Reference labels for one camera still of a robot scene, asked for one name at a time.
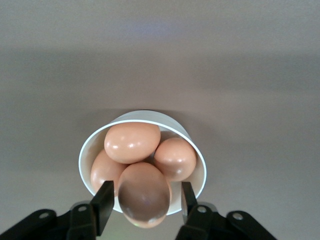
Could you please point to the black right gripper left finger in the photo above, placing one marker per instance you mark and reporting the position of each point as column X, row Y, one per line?
column 102, row 205

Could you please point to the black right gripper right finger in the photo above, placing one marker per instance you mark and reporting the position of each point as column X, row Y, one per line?
column 197, row 222

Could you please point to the brown egg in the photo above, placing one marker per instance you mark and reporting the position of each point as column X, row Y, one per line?
column 130, row 142
column 102, row 172
column 175, row 157
column 145, row 192

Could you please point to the white round bowl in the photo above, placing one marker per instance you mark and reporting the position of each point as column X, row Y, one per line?
column 155, row 117

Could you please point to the brown table cover sheet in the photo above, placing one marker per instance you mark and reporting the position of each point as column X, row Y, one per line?
column 160, row 62

